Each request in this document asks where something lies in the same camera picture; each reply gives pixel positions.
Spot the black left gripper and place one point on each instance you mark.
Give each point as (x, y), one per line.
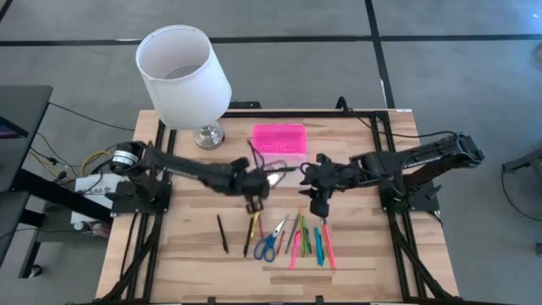
(252, 186)

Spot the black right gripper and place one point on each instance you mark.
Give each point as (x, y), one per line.
(328, 178)

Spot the pink lidded clear supply box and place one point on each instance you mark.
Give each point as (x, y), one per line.
(279, 140)

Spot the light green marker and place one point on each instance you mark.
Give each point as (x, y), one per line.
(304, 237)

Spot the yellow highlighter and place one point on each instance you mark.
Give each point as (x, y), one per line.
(255, 224)

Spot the dark green marker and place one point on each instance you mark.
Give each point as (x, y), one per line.
(309, 243)

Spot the thin red pen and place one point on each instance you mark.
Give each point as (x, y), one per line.
(261, 229)

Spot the thin pink pen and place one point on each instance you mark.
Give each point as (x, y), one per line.
(331, 245)

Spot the teal marker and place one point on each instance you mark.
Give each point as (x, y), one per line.
(318, 250)

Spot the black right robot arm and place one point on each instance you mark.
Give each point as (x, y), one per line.
(406, 163)

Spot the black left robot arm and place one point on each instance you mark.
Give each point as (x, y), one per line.
(190, 169)

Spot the clear plastic storage box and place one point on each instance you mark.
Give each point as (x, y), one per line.
(296, 114)

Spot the white printed cardboard box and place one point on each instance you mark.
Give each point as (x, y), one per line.
(99, 183)

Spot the black power strip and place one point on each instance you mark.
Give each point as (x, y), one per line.
(245, 104)

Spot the white shade silver table lamp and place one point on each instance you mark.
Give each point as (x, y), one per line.
(182, 84)

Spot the black desk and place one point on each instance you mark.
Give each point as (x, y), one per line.
(25, 110)

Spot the dark laptop screen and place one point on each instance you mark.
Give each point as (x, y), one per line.
(10, 129)

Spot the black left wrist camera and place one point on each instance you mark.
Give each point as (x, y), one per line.
(242, 163)

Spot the black desk leg frame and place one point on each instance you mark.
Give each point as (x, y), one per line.
(55, 192)

